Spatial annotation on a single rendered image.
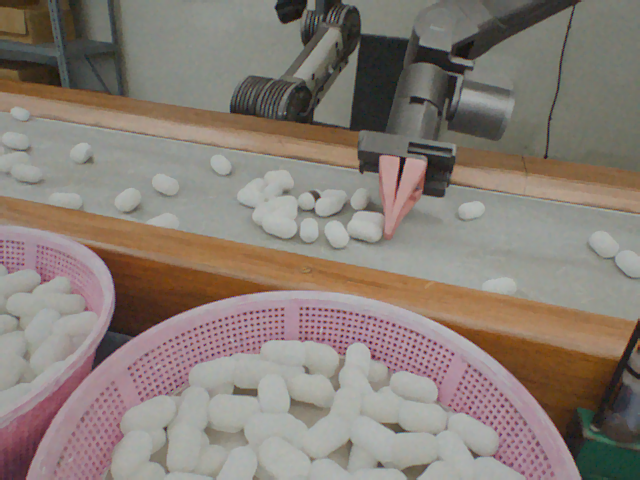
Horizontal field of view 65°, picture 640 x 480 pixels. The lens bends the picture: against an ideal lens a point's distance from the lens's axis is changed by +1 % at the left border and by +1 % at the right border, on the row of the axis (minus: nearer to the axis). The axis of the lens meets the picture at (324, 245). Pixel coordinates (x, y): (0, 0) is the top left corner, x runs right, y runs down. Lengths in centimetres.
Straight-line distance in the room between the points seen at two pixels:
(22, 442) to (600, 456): 37
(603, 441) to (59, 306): 40
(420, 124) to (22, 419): 42
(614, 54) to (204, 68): 199
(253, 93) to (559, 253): 64
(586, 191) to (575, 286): 24
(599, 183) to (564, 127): 192
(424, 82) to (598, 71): 209
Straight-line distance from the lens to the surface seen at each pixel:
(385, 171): 51
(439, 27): 62
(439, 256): 52
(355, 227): 51
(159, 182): 61
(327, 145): 74
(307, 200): 57
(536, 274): 53
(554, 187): 74
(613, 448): 42
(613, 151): 274
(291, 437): 32
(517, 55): 259
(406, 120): 55
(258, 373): 35
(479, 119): 59
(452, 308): 39
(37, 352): 39
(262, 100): 99
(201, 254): 43
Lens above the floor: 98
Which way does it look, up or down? 28 degrees down
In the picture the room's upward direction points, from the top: 5 degrees clockwise
